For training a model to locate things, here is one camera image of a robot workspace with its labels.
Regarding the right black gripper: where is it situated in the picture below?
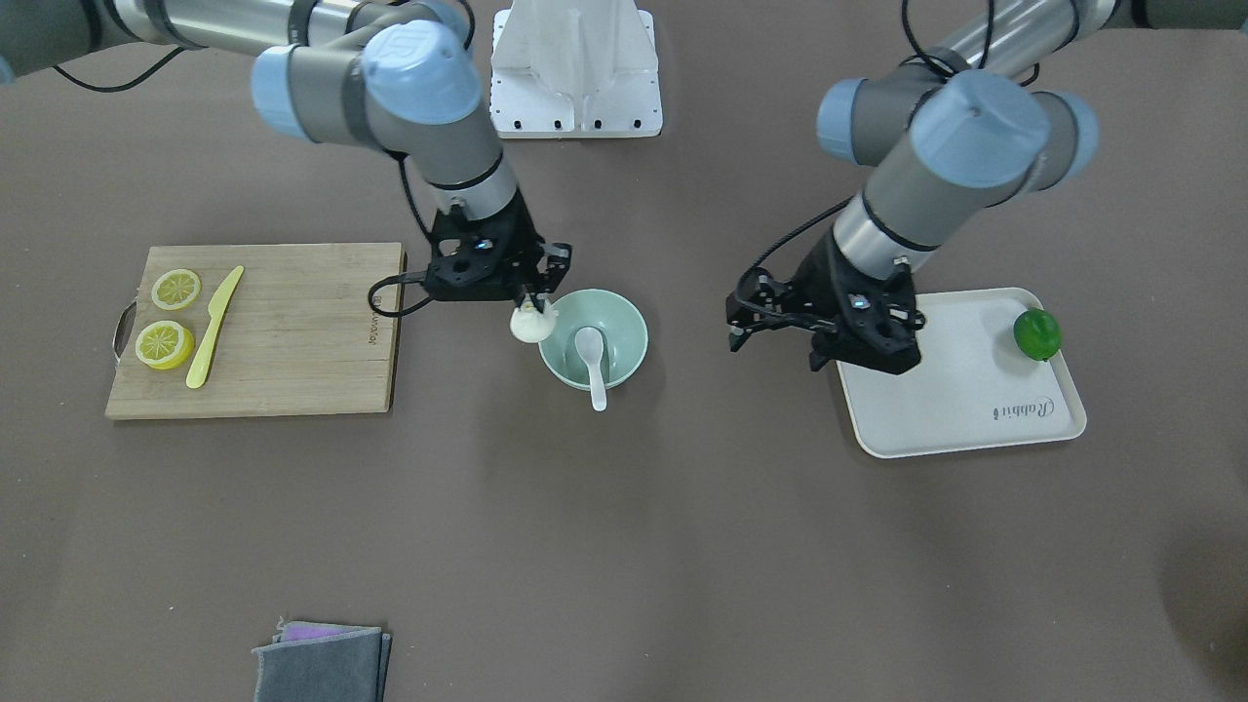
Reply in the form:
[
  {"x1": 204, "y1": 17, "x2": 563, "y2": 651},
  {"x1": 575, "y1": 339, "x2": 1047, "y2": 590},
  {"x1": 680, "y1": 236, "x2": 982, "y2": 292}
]
[{"x1": 424, "y1": 192, "x2": 573, "y2": 312}]

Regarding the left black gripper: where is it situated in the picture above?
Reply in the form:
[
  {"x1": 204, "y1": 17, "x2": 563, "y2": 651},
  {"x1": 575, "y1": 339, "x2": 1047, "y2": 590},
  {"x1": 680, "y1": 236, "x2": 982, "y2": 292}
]
[{"x1": 725, "y1": 234, "x2": 926, "y2": 376}]

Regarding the white steamed bun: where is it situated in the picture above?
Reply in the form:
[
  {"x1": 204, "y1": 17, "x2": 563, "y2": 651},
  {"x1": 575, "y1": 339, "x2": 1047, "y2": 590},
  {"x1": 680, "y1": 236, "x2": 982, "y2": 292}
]
[{"x1": 509, "y1": 299, "x2": 559, "y2": 345}]

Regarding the white ceramic soup spoon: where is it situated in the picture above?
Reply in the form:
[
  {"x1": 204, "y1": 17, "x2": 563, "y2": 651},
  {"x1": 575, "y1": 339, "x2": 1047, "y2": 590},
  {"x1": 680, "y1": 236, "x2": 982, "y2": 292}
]
[{"x1": 574, "y1": 326, "x2": 607, "y2": 412}]

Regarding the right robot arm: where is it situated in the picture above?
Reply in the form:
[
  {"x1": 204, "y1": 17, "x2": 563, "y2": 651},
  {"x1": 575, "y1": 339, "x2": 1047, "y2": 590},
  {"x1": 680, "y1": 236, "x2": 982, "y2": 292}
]
[{"x1": 1, "y1": 1, "x2": 572, "y2": 314}]

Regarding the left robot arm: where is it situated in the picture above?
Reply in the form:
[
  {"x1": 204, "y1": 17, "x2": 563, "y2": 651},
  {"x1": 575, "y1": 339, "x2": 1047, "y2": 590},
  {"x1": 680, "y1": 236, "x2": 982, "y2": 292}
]
[{"x1": 725, "y1": 1, "x2": 1246, "y2": 373}]

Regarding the light green bowl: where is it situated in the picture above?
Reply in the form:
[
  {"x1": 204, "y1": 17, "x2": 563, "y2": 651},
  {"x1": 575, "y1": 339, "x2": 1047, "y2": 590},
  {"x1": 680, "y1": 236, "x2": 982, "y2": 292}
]
[{"x1": 538, "y1": 289, "x2": 649, "y2": 391}]

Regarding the beige rabbit serving tray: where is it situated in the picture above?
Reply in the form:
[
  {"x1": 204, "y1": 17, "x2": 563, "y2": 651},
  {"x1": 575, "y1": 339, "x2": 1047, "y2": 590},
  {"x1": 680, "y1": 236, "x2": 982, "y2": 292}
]
[{"x1": 837, "y1": 286, "x2": 1087, "y2": 458}]

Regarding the green lime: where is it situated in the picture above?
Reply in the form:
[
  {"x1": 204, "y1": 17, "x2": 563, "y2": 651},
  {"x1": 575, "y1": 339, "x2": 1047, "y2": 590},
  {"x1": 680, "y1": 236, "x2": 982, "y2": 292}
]
[{"x1": 1012, "y1": 307, "x2": 1065, "y2": 363}]

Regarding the bamboo cutting board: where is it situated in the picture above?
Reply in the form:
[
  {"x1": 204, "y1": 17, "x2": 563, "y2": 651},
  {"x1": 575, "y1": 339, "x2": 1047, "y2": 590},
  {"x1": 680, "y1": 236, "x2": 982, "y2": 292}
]
[{"x1": 105, "y1": 244, "x2": 406, "y2": 418}]

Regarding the yellow plastic knife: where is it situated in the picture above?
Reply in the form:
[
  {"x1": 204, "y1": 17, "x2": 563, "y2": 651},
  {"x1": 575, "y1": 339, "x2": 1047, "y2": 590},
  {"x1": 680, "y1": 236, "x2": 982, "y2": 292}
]
[{"x1": 183, "y1": 265, "x2": 246, "y2": 388}]

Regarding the lower lemon slice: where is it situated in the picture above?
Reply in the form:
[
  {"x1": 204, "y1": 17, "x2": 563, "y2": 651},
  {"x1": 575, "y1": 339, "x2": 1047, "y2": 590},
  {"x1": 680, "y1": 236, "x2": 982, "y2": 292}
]
[{"x1": 150, "y1": 269, "x2": 203, "y2": 311}]

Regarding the upper lemon half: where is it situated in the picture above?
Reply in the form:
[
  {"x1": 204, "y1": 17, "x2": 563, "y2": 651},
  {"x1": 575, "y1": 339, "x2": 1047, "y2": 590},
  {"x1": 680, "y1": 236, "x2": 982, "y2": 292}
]
[{"x1": 134, "y1": 320, "x2": 196, "y2": 371}]

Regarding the folded grey cloth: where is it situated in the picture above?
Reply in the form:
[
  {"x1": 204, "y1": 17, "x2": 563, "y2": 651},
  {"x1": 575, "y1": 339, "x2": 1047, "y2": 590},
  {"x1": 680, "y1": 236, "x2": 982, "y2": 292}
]
[{"x1": 253, "y1": 620, "x2": 392, "y2": 701}]

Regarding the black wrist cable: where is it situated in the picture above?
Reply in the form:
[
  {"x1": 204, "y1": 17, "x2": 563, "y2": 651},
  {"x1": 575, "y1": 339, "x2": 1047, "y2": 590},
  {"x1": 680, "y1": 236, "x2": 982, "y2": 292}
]
[{"x1": 367, "y1": 151, "x2": 459, "y2": 319}]

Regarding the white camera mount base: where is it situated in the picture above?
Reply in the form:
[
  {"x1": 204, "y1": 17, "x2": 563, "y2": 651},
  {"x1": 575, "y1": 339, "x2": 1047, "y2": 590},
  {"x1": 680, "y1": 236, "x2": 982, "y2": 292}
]
[{"x1": 489, "y1": 1, "x2": 664, "y2": 139}]

